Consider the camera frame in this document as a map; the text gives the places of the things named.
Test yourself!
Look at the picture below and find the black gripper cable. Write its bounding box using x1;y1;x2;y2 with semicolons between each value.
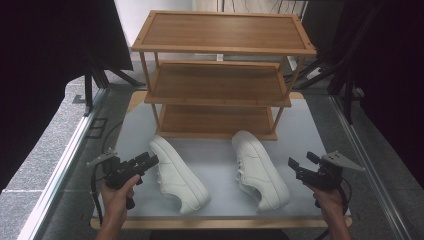
339;177;353;214
89;163;105;228

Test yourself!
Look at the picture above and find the black tripod stand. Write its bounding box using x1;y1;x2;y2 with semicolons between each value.
293;6;371;126
79;43;148;118

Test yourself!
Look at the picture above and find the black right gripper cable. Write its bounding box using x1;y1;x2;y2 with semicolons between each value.
339;177;353;214

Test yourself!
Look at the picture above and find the person's right hand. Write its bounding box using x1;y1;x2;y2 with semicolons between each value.
306;185;346;218

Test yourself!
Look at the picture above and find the person's left hand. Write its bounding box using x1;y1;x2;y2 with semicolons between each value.
101;174;141;228

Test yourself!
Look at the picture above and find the three-tier wooden shoe rack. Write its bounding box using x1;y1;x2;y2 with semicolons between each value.
130;9;318;142

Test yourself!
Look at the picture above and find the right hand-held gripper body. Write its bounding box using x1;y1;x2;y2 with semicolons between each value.
295;150;366;192

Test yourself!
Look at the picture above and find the black curtain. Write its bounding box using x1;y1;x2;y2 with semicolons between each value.
0;0;134;193
299;0;424;189

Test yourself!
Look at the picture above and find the white sneaker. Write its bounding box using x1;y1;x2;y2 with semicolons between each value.
231;129;292;212
148;134;212;215

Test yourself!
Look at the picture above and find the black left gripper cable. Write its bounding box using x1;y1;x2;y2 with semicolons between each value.
89;163;105;228

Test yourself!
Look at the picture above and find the aluminium frame rail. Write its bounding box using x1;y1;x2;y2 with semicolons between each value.
16;87;109;240
328;94;414;240

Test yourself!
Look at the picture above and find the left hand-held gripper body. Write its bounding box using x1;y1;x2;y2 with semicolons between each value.
87;149;148;210

